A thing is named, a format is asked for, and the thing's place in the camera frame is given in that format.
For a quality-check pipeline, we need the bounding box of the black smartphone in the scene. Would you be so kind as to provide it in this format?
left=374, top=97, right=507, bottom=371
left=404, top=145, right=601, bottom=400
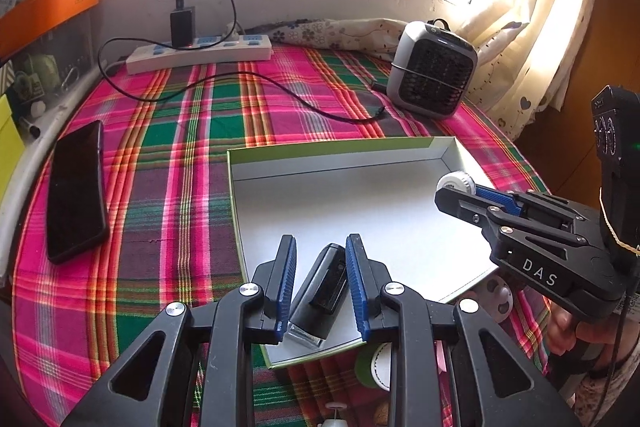
left=46, top=120, right=110, bottom=265

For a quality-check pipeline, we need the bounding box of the green and white tray box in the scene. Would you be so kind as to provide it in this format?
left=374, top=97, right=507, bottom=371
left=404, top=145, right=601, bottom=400
left=226, top=135, right=501, bottom=370

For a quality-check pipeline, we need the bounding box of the yellow green box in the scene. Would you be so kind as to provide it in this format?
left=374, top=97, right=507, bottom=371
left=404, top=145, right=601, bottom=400
left=0, top=94, right=25, bottom=199

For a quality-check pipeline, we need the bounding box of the white panda face toy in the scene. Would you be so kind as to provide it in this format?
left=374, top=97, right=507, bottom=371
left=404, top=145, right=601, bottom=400
left=473, top=274, right=514, bottom=324

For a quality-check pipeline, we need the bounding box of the plaid bed cover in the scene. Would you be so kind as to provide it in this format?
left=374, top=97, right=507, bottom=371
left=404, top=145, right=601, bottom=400
left=11, top=46, right=544, bottom=426

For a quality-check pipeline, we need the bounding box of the small white egg-shaped knob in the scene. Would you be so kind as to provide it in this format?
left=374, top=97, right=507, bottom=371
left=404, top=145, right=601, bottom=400
left=318, top=401, right=348, bottom=427

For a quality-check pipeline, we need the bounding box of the floral pillow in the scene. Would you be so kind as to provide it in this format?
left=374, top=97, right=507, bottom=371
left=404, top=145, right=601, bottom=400
left=246, top=18, right=407, bottom=62

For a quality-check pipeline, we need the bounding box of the heart pattern curtain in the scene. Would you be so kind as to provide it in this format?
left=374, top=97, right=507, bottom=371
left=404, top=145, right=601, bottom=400
left=459, top=0, right=594, bottom=140

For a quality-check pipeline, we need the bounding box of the white ribbed round cap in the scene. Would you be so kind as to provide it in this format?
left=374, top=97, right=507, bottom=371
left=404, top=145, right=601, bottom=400
left=436, top=171, right=476, bottom=195

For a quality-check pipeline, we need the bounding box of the grey mini heater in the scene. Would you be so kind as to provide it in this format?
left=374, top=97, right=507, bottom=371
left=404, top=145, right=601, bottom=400
left=386, top=20, right=477, bottom=119

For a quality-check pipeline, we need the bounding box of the black rectangular device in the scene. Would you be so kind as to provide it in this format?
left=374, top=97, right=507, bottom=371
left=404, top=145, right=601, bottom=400
left=288, top=243, right=348, bottom=348

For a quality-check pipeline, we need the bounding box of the black charger with cable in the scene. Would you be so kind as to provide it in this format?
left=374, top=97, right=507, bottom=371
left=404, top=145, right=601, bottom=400
left=96, top=0, right=386, bottom=124

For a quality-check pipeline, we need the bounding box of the person's right hand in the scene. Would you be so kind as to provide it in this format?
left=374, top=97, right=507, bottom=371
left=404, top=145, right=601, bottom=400
left=544, top=303, right=639, bottom=369

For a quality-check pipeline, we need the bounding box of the white power strip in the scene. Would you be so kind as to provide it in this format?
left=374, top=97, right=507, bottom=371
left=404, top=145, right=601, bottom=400
left=126, top=35, right=272, bottom=75

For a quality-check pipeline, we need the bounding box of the orange box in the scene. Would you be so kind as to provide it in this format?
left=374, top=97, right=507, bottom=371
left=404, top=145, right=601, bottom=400
left=0, top=0, right=99, bottom=60

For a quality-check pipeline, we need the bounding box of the white disc on green base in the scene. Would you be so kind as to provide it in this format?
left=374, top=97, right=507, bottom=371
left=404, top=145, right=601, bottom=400
left=355, top=343, right=393, bottom=391

